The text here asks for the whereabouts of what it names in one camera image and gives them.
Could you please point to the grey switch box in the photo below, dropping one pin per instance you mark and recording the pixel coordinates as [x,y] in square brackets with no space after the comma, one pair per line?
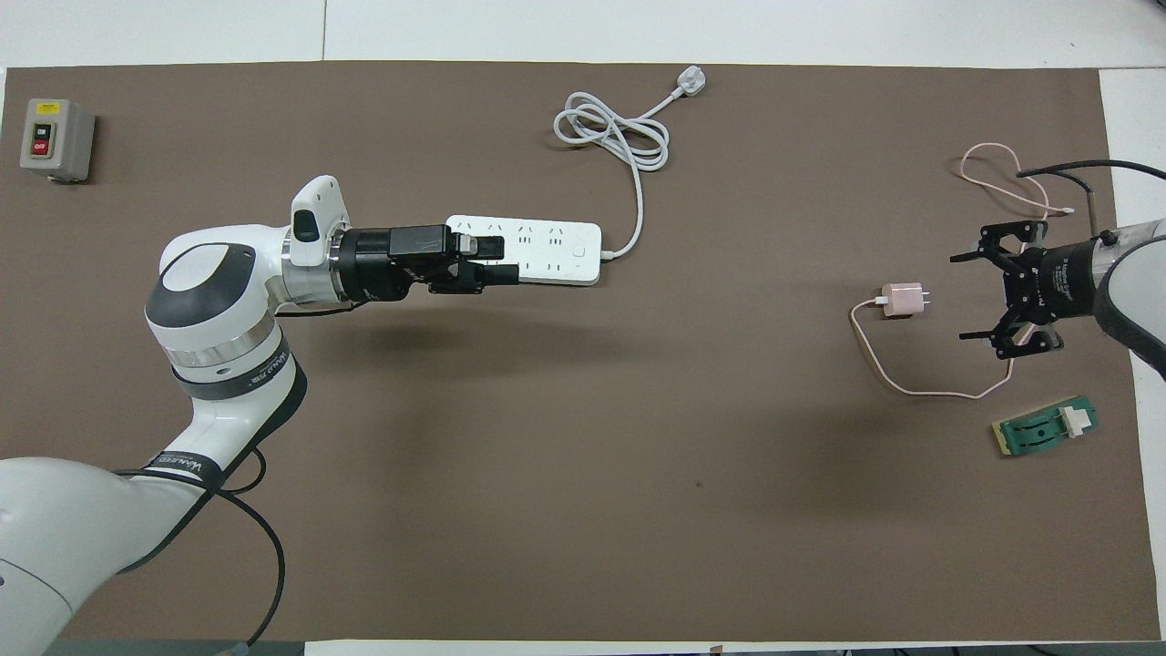
[64,141]

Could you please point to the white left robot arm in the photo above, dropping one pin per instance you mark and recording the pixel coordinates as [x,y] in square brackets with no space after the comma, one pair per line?
[219,301]

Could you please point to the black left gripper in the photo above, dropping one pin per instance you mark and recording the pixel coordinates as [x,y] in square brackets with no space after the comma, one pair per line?
[373,264]

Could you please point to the pink charger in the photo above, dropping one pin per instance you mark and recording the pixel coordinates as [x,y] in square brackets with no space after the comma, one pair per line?
[902,299]

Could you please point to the green knife switch block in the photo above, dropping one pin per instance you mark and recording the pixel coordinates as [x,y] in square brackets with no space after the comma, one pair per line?
[1038,430]

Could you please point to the white power strip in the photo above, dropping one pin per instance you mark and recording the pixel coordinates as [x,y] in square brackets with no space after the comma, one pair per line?
[556,251]

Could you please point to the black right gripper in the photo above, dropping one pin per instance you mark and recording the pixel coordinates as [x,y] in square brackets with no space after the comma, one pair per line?
[1057,278]

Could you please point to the brown table mat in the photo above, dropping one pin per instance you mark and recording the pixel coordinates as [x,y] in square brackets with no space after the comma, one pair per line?
[583,456]

